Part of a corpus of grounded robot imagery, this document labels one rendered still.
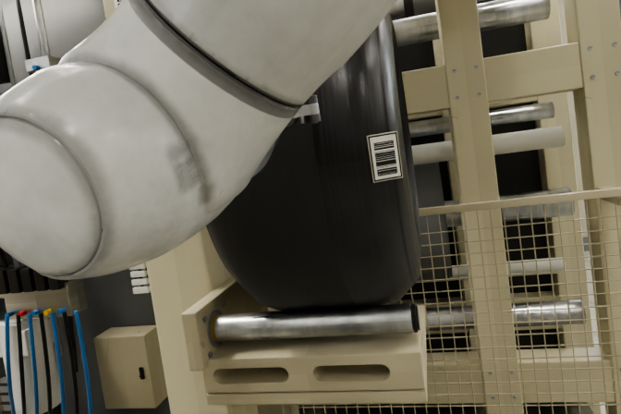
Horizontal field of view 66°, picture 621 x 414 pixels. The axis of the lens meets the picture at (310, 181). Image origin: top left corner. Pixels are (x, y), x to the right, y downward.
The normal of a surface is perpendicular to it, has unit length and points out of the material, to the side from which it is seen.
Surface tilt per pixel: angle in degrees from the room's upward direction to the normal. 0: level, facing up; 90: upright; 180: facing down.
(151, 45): 85
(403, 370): 90
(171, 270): 90
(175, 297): 90
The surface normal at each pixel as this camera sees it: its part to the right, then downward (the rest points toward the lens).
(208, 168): 0.36, 0.47
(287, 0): 0.14, 0.54
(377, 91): 0.47, -0.18
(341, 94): 0.01, -0.17
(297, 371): -0.22, 0.10
